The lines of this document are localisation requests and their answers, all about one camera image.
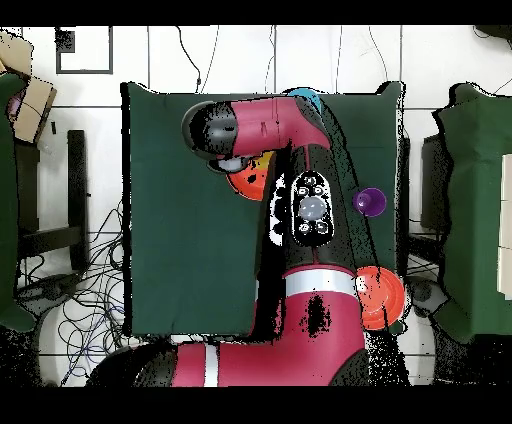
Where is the large orange bowl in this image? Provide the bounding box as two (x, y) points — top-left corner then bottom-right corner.
(225, 150), (277, 202)
(354, 265), (406, 332)

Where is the small light blue bowl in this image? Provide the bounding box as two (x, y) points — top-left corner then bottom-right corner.
(286, 87), (324, 114)

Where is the dark green table cloth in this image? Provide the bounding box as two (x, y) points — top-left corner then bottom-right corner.
(120, 81), (406, 336)

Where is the purple cup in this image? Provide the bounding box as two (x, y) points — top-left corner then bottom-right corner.
(352, 187), (388, 218)

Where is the black box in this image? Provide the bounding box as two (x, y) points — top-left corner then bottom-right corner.
(419, 133), (453, 233)

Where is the grey stand foot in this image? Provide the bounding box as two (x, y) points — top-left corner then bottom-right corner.
(405, 275), (449, 319)
(15, 271), (85, 317)

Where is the dark green side cloth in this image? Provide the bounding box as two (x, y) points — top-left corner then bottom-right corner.
(0, 71), (38, 333)
(431, 82), (512, 345)

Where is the brown cardboard box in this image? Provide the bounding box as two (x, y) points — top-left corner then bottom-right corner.
(0, 29), (35, 76)
(14, 76), (58, 144)

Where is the white panel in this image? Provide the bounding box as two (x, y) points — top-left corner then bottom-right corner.
(496, 153), (512, 300)

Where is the small pink item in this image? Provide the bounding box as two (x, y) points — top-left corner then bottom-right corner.
(7, 93), (24, 120)

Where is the black floor cable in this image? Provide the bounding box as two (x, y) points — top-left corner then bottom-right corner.
(174, 25), (202, 94)

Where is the black chair frame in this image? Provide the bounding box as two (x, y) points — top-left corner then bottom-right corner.
(17, 129), (90, 273)

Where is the black square floor frame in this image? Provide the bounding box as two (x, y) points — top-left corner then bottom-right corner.
(55, 25), (114, 76)

